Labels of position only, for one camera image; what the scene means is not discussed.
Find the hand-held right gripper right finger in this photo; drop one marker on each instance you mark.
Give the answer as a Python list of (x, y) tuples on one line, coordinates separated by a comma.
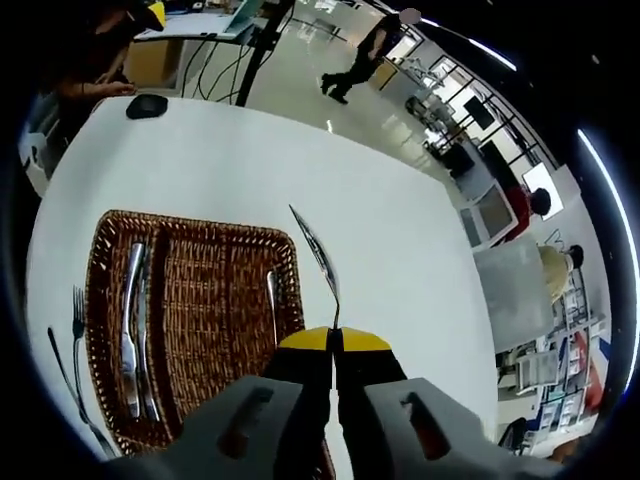
[(365, 370)]

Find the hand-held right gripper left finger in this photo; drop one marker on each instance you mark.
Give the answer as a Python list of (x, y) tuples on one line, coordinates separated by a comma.
[(300, 370)]

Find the steel spoon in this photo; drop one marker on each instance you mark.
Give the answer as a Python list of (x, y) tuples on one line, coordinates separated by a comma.
[(272, 300)]

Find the steel table knife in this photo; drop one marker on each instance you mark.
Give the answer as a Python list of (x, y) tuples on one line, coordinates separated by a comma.
[(131, 310), (147, 380), (320, 260)]

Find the brown wicker utensil storage tray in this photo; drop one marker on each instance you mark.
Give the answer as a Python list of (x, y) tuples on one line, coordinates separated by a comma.
[(210, 300)]

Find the steel fork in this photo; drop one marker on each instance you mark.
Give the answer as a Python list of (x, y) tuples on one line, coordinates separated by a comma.
[(78, 330)]

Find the wooden side cabinet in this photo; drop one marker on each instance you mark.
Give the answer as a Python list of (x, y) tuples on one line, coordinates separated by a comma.
[(150, 65)]

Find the person's black clothing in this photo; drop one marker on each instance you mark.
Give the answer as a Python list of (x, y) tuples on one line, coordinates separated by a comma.
[(85, 45)]

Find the black oval puck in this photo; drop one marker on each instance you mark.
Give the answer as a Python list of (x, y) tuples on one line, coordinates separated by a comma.
[(146, 106)]

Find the black tripod stand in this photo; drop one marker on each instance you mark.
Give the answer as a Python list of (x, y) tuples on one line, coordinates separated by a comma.
[(260, 55)]

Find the black office chair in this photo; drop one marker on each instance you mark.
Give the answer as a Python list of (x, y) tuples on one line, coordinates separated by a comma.
[(512, 432)]

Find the grey desk partition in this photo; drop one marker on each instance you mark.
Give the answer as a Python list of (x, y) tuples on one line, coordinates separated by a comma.
[(515, 295)]

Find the white mesh office chair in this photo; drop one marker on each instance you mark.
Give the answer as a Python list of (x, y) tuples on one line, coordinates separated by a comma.
[(537, 372)]

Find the shelf with white boxes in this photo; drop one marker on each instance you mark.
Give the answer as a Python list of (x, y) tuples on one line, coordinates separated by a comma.
[(570, 320)]

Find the black computer case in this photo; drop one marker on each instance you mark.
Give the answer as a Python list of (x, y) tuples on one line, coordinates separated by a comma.
[(460, 160)]

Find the black monitor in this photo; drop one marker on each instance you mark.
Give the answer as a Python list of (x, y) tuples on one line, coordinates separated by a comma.
[(497, 162)]

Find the white display screen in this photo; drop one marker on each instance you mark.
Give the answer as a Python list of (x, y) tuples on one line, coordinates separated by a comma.
[(542, 180)]

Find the black television on stand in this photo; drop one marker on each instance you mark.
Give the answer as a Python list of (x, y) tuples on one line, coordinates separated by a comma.
[(477, 111)]

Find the white frame office chair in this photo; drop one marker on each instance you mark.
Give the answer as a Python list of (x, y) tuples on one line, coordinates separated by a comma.
[(492, 212)]

